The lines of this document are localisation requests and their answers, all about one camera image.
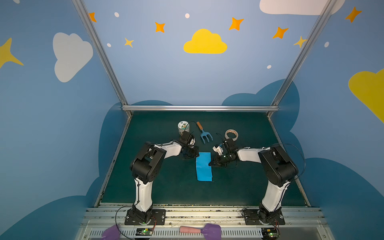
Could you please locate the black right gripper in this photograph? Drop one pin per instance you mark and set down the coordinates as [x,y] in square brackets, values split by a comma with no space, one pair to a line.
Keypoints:
[218,160]

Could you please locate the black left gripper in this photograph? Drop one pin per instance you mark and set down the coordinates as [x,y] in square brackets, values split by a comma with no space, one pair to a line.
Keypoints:
[192,150]

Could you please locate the cyan paper sheet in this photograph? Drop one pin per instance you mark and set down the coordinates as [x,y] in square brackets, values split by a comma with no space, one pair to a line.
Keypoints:
[203,169]

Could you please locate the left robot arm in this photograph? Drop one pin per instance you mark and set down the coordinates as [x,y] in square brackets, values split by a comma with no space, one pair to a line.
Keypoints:
[146,167]

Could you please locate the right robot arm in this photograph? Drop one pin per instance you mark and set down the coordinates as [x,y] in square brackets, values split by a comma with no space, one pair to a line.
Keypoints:
[279,169]

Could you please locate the small patterned jar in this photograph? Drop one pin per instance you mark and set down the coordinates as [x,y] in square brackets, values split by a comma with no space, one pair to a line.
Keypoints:
[183,126]

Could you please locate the white double-sided tape roll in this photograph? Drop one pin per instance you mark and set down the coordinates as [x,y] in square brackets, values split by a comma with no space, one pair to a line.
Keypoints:
[231,134]

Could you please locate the right green circuit board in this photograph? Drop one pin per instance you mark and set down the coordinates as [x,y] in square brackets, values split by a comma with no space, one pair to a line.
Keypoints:
[270,234]

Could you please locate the green circuit board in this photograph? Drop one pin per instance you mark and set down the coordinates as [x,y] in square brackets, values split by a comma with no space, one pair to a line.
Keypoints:
[141,232]
[270,234]

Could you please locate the left green circuit board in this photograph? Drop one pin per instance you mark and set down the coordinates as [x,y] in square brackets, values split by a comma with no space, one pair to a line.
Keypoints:
[141,232]

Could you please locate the purple scoop left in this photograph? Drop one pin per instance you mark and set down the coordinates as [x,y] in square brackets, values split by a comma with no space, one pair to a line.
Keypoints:
[111,233]

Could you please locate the blue garden fork wooden handle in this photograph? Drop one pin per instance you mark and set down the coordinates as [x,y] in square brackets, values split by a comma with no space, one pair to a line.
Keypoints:
[205,136]

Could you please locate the aluminium back frame rail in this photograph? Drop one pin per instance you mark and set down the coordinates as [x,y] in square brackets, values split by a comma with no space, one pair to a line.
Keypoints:
[259,109]

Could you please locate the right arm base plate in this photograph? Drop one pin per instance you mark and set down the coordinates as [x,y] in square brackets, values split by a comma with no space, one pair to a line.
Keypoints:
[262,217]

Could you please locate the purple shovel pink handle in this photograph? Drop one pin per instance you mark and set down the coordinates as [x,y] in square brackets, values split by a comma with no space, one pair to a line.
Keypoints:
[210,231]

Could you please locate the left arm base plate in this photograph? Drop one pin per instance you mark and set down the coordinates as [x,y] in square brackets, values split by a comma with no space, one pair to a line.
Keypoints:
[149,218]

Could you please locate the right side floor rail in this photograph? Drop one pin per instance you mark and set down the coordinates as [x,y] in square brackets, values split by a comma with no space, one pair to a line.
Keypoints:
[297,180]

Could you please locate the floor rail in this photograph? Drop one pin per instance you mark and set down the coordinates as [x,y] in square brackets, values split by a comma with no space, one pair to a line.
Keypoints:
[113,162]
[297,180]

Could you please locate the left side floor rail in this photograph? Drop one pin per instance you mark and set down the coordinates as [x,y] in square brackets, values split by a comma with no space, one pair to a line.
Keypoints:
[113,162]

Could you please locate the front aluminium rail base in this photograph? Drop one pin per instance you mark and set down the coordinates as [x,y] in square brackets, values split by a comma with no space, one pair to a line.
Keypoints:
[302,223]

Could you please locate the aluminium left corner post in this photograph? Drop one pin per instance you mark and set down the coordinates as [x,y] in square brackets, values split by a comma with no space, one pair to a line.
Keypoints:
[89,26]

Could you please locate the aluminium corner post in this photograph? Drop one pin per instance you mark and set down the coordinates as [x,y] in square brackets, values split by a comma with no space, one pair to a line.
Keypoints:
[305,50]
[89,26]

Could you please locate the aluminium right corner post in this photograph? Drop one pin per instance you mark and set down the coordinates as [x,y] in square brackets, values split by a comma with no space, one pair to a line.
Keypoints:
[305,50]

